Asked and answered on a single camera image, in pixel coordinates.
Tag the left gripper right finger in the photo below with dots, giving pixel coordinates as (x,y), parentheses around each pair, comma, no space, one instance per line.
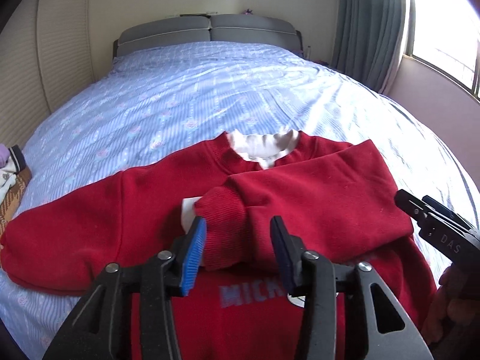
(348,309)

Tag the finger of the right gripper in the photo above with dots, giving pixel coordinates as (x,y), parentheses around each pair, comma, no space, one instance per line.
(414,207)
(437,206)

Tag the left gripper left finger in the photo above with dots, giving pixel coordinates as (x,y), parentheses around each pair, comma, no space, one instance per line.
(99,326)

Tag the red sweatshirt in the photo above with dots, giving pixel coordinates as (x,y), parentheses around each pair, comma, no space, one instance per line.
(337,197)

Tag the person's right hand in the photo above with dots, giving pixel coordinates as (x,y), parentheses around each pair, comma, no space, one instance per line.
(459,311)

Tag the folded brown checked garment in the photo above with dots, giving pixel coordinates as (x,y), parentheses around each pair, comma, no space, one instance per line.
(12,194)

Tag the folded white patterned garment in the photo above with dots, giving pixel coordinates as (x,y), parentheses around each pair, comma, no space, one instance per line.
(16,164)

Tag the teal curtain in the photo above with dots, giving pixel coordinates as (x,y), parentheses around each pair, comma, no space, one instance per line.
(371,38)

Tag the folded purple garment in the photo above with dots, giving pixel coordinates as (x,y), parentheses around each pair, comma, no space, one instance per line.
(4,155)

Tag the blue floral bed sheet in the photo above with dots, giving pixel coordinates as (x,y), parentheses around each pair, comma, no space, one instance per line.
(156,102)

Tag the grey padded headboard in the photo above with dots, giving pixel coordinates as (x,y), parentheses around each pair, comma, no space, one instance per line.
(238,28)

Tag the beige louvered wardrobe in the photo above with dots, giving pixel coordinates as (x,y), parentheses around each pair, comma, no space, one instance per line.
(45,61)

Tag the window with metal frame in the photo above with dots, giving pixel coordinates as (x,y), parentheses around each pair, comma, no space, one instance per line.
(444,35)

